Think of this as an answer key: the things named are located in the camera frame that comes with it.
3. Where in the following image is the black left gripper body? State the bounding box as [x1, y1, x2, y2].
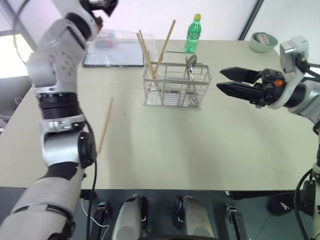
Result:
[88, 0, 119, 18]

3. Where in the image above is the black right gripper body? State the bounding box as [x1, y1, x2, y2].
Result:
[254, 67, 286, 109]

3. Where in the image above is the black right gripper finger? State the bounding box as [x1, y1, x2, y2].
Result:
[219, 66, 263, 84]
[215, 82, 266, 106]

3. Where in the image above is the metal spoon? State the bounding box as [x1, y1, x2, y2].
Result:
[184, 54, 199, 105]

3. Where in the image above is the clear plastic box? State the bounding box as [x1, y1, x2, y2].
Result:
[93, 28, 156, 68]

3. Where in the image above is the pale green bowl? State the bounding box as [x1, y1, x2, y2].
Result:
[248, 31, 279, 54]

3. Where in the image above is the green plastic bottle yellow cap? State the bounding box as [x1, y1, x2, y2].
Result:
[184, 13, 203, 53]

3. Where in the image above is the wooden chopstick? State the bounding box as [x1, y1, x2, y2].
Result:
[152, 19, 177, 79]
[97, 97, 114, 154]
[136, 32, 158, 83]
[138, 29, 161, 93]

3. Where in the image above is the grey rounded robot leg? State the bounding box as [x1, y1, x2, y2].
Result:
[111, 193, 149, 240]
[174, 195, 217, 240]

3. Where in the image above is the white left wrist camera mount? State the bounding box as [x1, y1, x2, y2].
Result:
[74, 7, 104, 35]

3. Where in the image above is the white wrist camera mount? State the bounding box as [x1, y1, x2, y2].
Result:
[74, 7, 104, 35]
[271, 36, 311, 110]

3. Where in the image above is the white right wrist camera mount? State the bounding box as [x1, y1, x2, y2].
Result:
[271, 36, 311, 110]

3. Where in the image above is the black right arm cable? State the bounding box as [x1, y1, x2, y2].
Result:
[297, 53, 320, 83]

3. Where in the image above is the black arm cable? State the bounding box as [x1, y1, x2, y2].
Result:
[74, 119, 99, 240]
[297, 53, 320, 83]

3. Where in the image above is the black frame post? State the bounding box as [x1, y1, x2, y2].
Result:
[237, 0, 265, 41]

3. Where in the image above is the metal wire basket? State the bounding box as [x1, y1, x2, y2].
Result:
[143, 51, 212, 112]

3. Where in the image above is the black clamp bracket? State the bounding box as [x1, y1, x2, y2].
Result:
[92, 201, 110, 240]
[225, 204, 248, 240]

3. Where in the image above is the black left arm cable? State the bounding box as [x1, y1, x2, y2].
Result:
[74, 119, 99, 240]

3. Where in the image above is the thin white cable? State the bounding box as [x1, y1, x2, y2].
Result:
[80, 198, 110, 230]

